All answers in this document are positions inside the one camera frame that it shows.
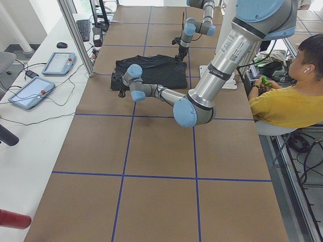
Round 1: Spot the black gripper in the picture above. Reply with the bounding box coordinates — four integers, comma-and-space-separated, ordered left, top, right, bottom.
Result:
175, 45, 189, 63

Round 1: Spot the black printed t-shirt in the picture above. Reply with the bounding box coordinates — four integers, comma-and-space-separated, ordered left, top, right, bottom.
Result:
111, 54, 188, 91

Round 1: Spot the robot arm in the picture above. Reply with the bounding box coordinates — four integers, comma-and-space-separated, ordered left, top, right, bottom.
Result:
119, 1, 298, 127
172, 0, 216, 63

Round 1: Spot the black power adapter box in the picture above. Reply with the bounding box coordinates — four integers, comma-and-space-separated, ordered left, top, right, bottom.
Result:
92, 27, 103, 47

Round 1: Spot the green object in hand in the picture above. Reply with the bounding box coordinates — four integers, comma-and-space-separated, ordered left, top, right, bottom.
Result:
261, 76, 273, 88

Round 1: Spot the black keyboard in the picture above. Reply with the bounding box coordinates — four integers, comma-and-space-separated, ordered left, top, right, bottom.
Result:
76, 19, 90, 42

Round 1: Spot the far teach pendant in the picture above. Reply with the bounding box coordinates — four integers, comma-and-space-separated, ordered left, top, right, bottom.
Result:
41, 52, 76, 76

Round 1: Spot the teach pendant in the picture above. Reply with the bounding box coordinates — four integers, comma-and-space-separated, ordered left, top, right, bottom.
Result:
8, 77, 56, 110
41, 52, 76, 76

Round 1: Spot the black computer mouse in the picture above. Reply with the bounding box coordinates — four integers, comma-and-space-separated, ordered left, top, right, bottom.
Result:
57, 42, 68, 49

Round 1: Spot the brown paper table cover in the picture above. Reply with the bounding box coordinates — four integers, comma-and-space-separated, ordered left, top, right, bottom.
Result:
25, 6, 288, 241

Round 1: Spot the person in yellow shirt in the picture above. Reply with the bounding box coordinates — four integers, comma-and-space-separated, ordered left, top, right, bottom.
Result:
248, 34, 322, 128

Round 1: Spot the near teach pendant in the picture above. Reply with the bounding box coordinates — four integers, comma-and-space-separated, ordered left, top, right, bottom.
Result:
8, 77, 56, 110

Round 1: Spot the red bottle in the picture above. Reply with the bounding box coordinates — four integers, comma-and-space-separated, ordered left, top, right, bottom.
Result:
1, 209, 32, 229

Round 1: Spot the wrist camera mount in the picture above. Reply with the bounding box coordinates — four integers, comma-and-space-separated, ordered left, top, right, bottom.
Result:
118, 87, 126, 98
172, 37, 181, 45

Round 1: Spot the aluminium frame post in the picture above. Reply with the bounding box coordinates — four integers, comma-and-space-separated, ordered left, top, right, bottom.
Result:
57, 0, 94, 77

